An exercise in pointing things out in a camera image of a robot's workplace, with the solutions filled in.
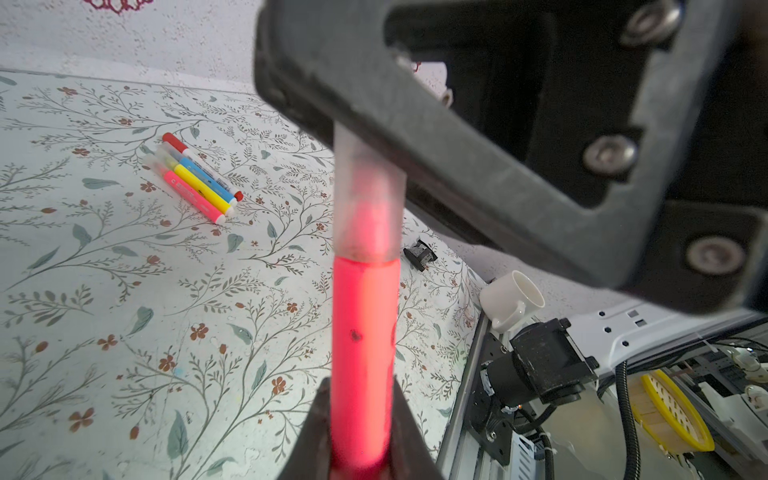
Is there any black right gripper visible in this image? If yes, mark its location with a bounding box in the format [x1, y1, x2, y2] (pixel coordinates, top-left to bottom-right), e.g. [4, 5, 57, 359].
[417, 1, 767, 313]

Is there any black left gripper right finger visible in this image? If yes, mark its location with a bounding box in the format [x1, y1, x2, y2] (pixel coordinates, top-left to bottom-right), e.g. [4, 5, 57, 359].
[388, 380, 443, 480]

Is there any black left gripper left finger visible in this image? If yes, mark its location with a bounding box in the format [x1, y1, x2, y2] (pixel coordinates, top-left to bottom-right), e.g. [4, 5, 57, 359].
[292, 377, 332, 480]

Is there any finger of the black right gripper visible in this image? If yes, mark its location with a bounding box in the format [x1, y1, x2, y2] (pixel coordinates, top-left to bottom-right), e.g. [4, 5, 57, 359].
[254, 1, 739, 288]

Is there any clear pen cap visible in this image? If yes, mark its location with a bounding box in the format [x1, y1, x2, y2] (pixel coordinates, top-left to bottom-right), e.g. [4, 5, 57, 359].
[332, 122, 406, 263]

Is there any blue highlighter pen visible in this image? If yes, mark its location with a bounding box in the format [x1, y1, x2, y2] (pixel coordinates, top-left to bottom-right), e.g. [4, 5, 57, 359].
[158, 142, 237, 206]

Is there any white red-tipped marker pen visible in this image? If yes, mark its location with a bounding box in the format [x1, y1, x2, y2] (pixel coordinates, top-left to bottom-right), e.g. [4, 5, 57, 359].
[162, 133, 244, 203]

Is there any yellow highlighter pen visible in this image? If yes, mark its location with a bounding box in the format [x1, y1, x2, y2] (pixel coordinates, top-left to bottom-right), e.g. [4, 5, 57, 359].
[155, 149, 231, 216]

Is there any red-pink highlighter pen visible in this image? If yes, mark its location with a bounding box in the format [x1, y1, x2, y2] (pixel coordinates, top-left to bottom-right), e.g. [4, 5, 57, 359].
[144, 155, 226, 225]

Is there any white mug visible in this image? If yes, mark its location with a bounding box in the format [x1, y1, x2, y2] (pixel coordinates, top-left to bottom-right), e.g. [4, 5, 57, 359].
[479, 270, 546, 334]

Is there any black snack packet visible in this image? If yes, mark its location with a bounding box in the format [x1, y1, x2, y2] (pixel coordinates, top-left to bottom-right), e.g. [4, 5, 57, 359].
[403, 239, 437, 272]

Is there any yellow white round object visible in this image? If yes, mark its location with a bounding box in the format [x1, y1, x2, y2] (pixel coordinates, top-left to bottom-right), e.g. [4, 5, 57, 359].
[628, 370, 715, 455]

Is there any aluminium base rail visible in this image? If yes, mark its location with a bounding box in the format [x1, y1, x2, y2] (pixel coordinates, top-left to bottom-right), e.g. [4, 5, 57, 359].
[437, 315, 544, 479]

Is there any black corrugated right cable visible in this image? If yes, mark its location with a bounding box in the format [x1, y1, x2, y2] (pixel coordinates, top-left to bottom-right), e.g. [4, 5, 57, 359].
[614, 359, 643, 480]

